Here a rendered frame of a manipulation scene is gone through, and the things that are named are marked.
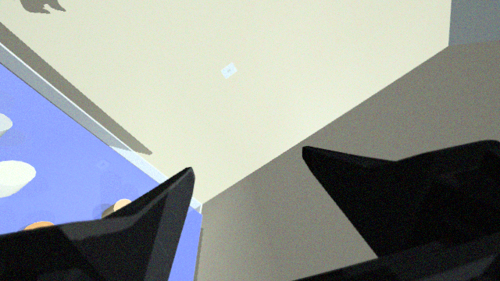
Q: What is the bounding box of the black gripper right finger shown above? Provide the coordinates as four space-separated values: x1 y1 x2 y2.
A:
302 140 500 258

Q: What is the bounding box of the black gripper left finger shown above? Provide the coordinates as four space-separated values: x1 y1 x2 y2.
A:
0 167 195 281

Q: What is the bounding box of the tan ring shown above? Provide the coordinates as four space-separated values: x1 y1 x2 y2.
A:
23 222 54 230

